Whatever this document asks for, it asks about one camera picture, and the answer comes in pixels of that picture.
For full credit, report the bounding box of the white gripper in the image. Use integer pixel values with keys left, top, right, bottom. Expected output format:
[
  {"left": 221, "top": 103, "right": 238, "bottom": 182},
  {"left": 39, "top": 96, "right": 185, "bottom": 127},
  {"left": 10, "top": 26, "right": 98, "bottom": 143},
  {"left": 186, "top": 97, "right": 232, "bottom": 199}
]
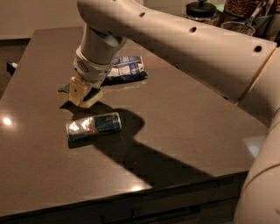
[{"left": 69, "top": 25, "right": 126, "bottom": 106}]

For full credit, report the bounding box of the green and yellow sponge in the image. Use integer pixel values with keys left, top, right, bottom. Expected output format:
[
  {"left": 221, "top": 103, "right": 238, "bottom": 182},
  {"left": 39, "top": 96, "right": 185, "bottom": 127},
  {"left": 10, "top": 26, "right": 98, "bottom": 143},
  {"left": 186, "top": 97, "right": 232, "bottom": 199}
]
[{"left": 57, "top": 84, "right": 103, "bottom": 109}]

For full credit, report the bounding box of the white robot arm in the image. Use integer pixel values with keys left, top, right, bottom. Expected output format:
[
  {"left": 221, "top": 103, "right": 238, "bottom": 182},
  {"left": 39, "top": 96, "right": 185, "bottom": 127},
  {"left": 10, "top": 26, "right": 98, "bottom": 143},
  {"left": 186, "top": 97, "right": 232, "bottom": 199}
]
[{"left": 70, "top": 0, "right": 280, "bottom": 224}]

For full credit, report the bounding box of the blue silver redbull can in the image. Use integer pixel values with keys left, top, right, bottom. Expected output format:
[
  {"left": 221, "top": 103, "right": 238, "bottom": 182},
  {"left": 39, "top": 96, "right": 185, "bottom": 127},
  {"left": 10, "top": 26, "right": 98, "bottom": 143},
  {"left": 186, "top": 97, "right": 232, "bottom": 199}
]
[{"left": 66, "top": 112, "right": 122, "bottom": 142}]

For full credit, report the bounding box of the blue white snack bag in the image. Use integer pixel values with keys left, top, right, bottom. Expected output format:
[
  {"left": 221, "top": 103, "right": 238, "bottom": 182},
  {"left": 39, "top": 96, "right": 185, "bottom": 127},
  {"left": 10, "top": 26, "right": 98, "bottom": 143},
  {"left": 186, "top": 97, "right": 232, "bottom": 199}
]
[{"left": 102, "top": 56, "right": 148, "bottom": 86}]

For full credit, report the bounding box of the small black white object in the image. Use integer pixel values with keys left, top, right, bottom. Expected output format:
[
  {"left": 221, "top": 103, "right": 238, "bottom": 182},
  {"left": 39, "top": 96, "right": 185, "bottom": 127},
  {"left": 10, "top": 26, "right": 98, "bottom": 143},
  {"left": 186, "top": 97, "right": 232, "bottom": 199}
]
[{"left": 6, "top": 61, "right": 18, "bottom": 75}]

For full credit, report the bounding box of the glass jar with black lid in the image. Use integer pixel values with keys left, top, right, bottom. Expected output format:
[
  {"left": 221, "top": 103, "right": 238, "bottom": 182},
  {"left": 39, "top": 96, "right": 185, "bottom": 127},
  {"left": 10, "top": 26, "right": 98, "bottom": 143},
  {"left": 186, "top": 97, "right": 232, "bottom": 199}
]
[{"left": 185, "top": 0, "right": 219, "bottom": 25}]

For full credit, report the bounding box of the metal whisk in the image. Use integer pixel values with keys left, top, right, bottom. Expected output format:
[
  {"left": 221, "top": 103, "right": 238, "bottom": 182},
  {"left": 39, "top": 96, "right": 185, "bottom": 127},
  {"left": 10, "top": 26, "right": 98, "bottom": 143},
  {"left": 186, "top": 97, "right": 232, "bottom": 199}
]
[{"left": 238, "top": 0, "right": 275, "bottom": 33}]

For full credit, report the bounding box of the jar of brown nuts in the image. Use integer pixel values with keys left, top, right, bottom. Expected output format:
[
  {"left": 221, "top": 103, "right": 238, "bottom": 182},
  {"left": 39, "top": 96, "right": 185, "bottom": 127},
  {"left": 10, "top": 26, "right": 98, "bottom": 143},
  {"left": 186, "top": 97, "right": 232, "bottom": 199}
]
[{"left": 224, "top": 0, "right": 261, "bottom": 18}]

